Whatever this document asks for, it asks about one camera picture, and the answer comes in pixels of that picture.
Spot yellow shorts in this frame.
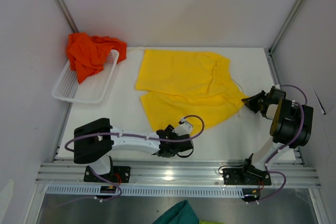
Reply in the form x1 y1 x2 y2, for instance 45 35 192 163
135 49 247 133

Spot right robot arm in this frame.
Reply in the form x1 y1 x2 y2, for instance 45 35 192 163
239 86 313 184

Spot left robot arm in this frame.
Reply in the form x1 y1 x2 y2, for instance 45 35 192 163
73 118 194 182

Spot orange shorts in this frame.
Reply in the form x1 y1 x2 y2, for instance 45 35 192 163
66 33 127 83

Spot teal cloth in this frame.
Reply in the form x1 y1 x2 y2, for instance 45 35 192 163
153 200 199 224

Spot white plastic basket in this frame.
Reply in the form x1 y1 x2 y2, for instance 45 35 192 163
51 49 119 104

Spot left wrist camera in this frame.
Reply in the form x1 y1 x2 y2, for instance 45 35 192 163
172 120 193 136

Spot right side aluminium rail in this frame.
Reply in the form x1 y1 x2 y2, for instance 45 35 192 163
265 50 312 168

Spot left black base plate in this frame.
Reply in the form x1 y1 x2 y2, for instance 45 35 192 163
83 166 131 183

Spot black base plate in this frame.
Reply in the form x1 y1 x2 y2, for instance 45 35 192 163
83 166 131 183
218 166 271 186

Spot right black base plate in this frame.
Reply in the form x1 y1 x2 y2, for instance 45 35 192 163
218 166 271 186

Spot aluminium mounting rail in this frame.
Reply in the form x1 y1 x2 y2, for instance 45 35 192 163
35 159 321 189

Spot slotted cable duct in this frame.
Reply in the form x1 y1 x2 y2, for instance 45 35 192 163
46 184 244 198

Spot right aluminium corner post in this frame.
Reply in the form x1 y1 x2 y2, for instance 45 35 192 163
268 0 306 56

